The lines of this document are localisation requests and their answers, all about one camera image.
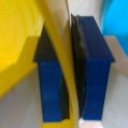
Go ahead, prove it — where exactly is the yellow plastic bowl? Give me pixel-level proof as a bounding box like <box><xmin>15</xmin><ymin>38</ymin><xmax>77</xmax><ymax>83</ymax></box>
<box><xmin>0</xmin><ymin>0</ymin><xmax>85</xmax><ymax>128</ymax></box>

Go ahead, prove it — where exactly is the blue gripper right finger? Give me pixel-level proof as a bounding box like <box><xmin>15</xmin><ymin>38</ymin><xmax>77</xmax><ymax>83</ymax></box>
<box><xmin>69</xmin><ymin>13</ymin><xmax>116</xmax><ymax>122</ymax></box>

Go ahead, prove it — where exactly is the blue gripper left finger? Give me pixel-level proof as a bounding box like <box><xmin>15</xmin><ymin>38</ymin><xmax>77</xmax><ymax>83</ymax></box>
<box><xmin>33</xmin><ymin>23</ymin><xmax>72</xmax><ymax>123</ymax></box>

